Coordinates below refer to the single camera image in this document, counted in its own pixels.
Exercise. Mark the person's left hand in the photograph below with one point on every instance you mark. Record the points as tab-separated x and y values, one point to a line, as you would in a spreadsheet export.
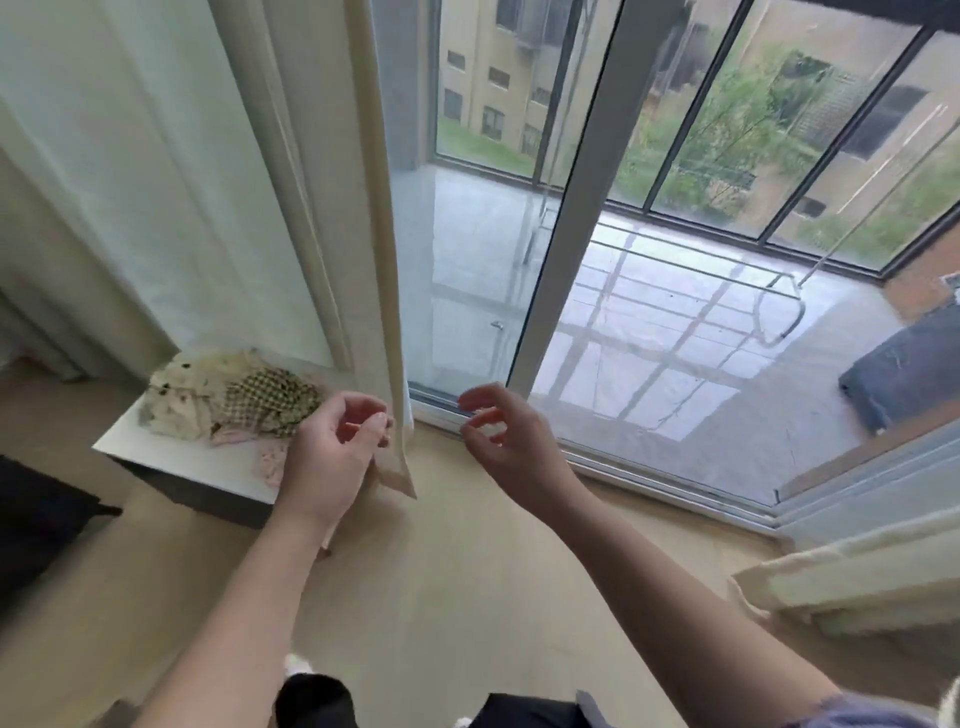
330	458

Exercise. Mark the person's right hand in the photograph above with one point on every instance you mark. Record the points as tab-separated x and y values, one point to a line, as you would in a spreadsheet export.
518	450

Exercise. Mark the pink floral cloths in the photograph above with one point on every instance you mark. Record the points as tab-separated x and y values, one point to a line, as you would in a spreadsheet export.
272	459

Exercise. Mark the brown checked cloth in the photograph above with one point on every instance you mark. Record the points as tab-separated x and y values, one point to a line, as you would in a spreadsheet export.
273	401

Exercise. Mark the cream polka dot cloths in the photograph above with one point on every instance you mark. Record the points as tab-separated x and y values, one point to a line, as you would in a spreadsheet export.
180	398

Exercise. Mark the person's right forearm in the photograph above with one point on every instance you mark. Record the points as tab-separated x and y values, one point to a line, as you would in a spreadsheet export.
675	615

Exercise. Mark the person's left forearm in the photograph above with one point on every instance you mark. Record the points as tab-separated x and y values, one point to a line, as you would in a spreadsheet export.
240	630

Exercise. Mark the person's white shoe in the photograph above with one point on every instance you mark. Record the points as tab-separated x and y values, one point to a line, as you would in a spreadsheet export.
297	662

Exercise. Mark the person's black trouser leg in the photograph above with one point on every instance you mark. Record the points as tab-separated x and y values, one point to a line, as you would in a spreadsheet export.
315	702

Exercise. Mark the white table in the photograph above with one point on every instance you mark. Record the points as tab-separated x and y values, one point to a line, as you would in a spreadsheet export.
180	458

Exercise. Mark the black floor mat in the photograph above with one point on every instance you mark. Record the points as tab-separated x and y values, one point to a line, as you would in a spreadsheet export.
38	525

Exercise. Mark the white linen curtain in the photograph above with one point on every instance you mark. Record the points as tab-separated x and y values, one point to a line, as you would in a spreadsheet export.
150	180

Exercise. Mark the white bundled curtain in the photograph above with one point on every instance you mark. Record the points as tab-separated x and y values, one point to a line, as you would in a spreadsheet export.
870	578

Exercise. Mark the dark blue tarpaulin cover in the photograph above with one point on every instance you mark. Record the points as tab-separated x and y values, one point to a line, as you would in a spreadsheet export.
915	368

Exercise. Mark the white sliding door frame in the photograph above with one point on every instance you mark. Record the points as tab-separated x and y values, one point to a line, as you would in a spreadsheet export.
593	195

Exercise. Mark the dark balcony window frame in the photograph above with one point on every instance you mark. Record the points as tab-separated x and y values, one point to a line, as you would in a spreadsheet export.
822	143

